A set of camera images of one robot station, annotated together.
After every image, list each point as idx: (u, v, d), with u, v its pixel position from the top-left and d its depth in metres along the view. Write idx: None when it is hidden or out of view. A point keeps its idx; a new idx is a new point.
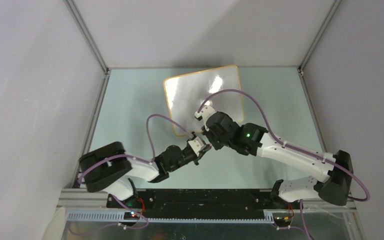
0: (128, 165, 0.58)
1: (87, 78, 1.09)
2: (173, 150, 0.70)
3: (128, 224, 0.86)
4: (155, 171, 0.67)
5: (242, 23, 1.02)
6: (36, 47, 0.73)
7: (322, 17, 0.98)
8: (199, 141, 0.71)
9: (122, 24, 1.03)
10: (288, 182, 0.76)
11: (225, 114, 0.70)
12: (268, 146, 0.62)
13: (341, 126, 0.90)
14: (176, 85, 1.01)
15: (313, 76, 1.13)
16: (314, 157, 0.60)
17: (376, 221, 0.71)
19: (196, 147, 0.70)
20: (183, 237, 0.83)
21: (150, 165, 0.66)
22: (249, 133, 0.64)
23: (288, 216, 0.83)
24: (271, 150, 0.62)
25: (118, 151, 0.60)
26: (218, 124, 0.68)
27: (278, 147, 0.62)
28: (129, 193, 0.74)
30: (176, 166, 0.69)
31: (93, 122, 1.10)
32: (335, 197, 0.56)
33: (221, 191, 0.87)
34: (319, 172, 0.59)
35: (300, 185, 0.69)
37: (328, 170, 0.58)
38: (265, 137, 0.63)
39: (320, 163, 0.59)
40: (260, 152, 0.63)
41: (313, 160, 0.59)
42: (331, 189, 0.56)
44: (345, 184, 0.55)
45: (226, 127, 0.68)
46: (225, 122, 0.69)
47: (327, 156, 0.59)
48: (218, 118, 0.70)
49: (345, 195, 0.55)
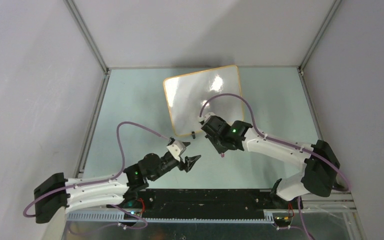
0: (65, 199, 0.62)
1: (87, 78, 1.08)
2: (151, 159, 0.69)
3: (128, 224, 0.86)
4: (120, 185, 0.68)
5: (242, 23, 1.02)
6: (36, 48, 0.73)
7: (322, 17, 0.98)
8: (177, 145, 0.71)
9: (122, 24, 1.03)
10: (284, 180, 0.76)
11: (215, 115, 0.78)
12: (251, 139, 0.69)
13: (341, 126, 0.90)
14: (177, 85, 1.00)
15: (313, 76, 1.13)
16: (292, 147, 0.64)
17: (376, 222, 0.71)
19: (175, 152, 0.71)
20: (183, 236, 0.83)
21: (112, 182, 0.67)
22: (235, 129, 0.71)
23: (288, 216, 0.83)
24: (254, 142, 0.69)
25: (59, 183, 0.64)
26: (207, 124, 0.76)
27: (260, 140, 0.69)
28: (118, 198, 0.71)
30: (155, 174, 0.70)
31: (93, 122, 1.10)
32: (317, 186, 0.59)
33: (221, 191, 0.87)
34: (298, 161, 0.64)
35: (293, 180, 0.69)
37: (305, 158, 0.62)
38: (248, 132, 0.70)
39: (299, 152, 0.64)
40: (244, 146, 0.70)
41: (291, 150, 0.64)
42: (312, 178, 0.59)
44: (323, 172, 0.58)
45: (215, 126, 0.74)
46: (214, 122, 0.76)
47: (305, 146, 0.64)
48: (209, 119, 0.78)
49: (326, 184, 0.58)
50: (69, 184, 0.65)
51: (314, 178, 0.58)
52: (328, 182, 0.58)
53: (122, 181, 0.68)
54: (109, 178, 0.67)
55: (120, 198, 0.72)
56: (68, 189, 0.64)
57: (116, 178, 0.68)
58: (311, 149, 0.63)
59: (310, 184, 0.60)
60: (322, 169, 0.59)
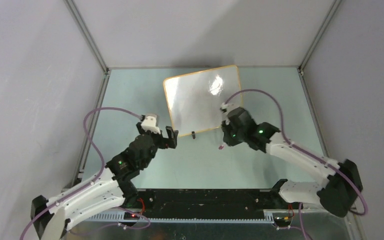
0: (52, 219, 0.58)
1: (87, 78, 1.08)
2: (142, 141, 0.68)
3: (128, 224, 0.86)
4: (105, 183, 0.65)
5: (242, 23, 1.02)
6: (36, 48, 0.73)
7: (322, 17, 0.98)
8: (150, 116, 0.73)
9: (121, 24, 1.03)
10: (291, 183, 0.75)
11: (244, 110, 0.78)
12: (276, 144, 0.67)
13: (341, 126, 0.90)
14: (177, 85, 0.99)
15: (313, 76, 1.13)
16: (320, 161, 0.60)
17: (376, 221, 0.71)
19: (152, 123, 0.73)
20: (183, 237, 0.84)
21: (95, 183, 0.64)
22: (262, 130, 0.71)
23: (288, 216, 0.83)
24: (278, 148, 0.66)
25: (40, 206, 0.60)
26: (235, 117, 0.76)
27: (285, 146, 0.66)
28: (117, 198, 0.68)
30: (148, 156, 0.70)
31: (93, 122, 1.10)
32: (333, 204, 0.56)
33: (221, 191, 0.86)
34: (320, 175, 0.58)
35: (303, 188, 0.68)
37: (329, 174, 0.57)
38: (276, 135, 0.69)
39: (323, 167, 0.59)
40: (268, 148, 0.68)
41: (315, 163, 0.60)
42: (331, 195, 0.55)
44: (343, 191, 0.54)
45: (243, 122, 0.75)
46: (245, 117, 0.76)
47: (331, 162, 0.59)
48: (238, 112, 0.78)
49: (343, 204, 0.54)
50: (51, 204, 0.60)
51: (330, 195, 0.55)
52: (346, 203, 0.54)
53: (105, 178, 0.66)
54: (91, 181, 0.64)
55: (121, 198, 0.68)
56: (51, 209, 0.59)
57: (99, 177, 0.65)
58: (337, 166, 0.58)
59: (326, 200, 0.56)
60: (343, 188, 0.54)
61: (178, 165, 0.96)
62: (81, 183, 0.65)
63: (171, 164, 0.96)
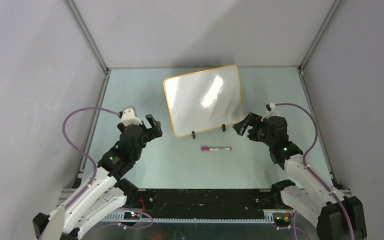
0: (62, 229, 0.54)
1: (87, 78, 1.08)
2: (131, 131, 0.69)
3: (128, 224, 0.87)
4: (103, 182, 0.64)
5: (242, 23, 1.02)
6: (36, 49, 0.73)
7: (322, 17, 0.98)
8: (126, 109, 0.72)
9: (122, 24, 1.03)
10: (297, 191, 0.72)
11: (286, 123, 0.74)
12: (294, 163, 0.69)
13: (340, 126, 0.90)
14: (177, 85, 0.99)
15: (313, 76, 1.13)
16: (324, 186, 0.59)
17: (376, 222, 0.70)
19: (132, 115, 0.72)
20: (183, 236, 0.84)
21: (94, 184, 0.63)
22: (286, 148, 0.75)
23: (288, 216, 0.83)
24: (294, 167, 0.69)
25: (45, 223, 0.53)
26: (275, 127, 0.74)
27: (301, 166, 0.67)
28: (120, 198, 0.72)
30: (139, 147, 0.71)
31: (93, 122, 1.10)
32: (327, 232, 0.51)
33: (221, 191, 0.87)
34: (321, 200, 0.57)
35: (306, 202, 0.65)
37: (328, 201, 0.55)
38: (297, 156, 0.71)
39: (326, 194, 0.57)
40: (285, 164, 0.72)
41: (321, 187, 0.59)
42: (326, 220, 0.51)
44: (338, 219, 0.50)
45: (276, 135, 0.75)
46: (283, 130, 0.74)
47: (337, 192, 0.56)
48: (279, 121, 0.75)
49: (336, 228, 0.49)
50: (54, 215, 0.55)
51: (325, 220, 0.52)
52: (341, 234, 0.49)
53: (101, 177, 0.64)
54: (88, 184, 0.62)
55: (121, 196, 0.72)
56: None
57: (94, 178, 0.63)
58: (342, 198, 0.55)
59: (323, 227, 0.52)
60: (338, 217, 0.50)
61: (178, 165, 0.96)
62: (77, 189, 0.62)
63: (171, 164, 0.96)
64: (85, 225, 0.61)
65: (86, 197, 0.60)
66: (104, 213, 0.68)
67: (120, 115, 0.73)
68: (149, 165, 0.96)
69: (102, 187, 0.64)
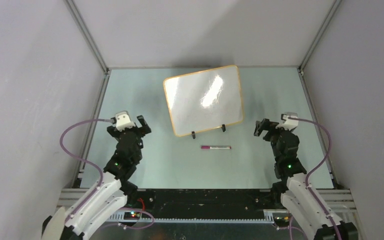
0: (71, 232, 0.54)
1: (87, 78, 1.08)
2: (127, 138, 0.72)
3: (128, 224, 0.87)
4: (110, 185, 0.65)
5: (242, 23, 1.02)
6: (36, 49, 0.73)
7: (322, 17, 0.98)
8: (120, 115, 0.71)
9: (122, 24, 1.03)
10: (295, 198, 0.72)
11: (298, 144, 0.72)
12: (296, 181, 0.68)
13: (340, 126, 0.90)
14: (177, 85, 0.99)
15: (313, 76, 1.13)
16: (321, 207, 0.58)
17: (375, 222, 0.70)
19: (127, 120, 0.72)
20: (183, 237, 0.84)
21: (101, 187, 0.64)
22: (290, 166, 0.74)
23: (288, 216, 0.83)
24: (295, 185, 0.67)
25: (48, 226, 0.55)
26: (285, 146, 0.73)
27: (302, 185, 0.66)
28: (121, 198, 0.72)
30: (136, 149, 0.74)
31: (93, 123, 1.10)
32: None
33: (221, 191, 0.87)
34: (318, 222, 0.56)
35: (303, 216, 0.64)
37: (325, 224, 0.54)
38: (300, 175, 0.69)
39: (323, 216, 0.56)
40: (288, 182, 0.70)
41: (318, 209, 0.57)
42: None
44: None
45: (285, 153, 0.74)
46: (293, 150, 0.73)
47: (335, 216, 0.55)
48: (293, 141, 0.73)
49: None
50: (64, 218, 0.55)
51: None
52: None
53: (108, 180, 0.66)
54: (97, 186, 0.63)
55: (123, 198, 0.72)
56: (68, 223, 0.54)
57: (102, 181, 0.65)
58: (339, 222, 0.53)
59: None
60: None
61: (178, 165, 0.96)
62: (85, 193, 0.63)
63: (171, 164, 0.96)
64: (89, 230, 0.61)
65: (94, 200, 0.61)
66: (105, 216, 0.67)
67: (114, 121, 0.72)
68: (149, 166, 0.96)
69: (109, 190, 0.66)
